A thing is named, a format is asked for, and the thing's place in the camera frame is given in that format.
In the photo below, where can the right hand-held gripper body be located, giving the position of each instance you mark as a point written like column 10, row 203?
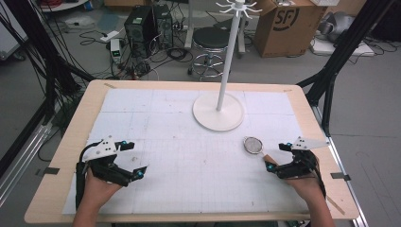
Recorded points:
column 301, row 164

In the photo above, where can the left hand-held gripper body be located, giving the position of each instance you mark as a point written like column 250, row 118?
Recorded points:
column 102, row 151

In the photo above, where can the person's right hand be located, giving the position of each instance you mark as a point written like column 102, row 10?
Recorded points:
column 307, row 187

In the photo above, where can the person's left hand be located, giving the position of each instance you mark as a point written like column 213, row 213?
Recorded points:
column 96, row 190

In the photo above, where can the black tape strip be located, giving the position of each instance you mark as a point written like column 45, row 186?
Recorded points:
column 339, row 176
column 48, row 171

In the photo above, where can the white grid mat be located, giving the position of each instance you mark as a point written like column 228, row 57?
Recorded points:
column 195, row 170

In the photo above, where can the white hook rack stand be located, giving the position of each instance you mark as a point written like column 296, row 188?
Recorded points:
column 218, row 112

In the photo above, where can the white power supply unit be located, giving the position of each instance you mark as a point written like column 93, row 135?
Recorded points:
column 115, row 50

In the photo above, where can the white power strip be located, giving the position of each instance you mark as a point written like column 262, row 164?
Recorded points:
column 109, row 36

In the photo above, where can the flat white board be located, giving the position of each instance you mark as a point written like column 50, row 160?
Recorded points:
column 340, row 48

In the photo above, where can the brown cardboard box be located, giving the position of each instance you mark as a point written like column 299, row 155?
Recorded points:
column 285, row 31

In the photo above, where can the large black computer tower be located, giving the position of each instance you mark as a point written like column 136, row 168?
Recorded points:
column 138, row 28

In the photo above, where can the slim black computer tower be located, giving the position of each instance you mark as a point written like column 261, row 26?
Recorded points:
column 164, row 25

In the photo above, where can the grey bag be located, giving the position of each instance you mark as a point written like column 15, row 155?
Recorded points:
column 335, row 25

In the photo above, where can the black round stool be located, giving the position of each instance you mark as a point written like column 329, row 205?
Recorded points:
column 210, row 37

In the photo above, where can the aluminium rail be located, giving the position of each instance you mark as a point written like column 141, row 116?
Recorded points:
column 343, row 176
column 22, row 160

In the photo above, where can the black metal frame stand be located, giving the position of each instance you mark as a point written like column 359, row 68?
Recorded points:
column 340, row 53
column 47, row 56

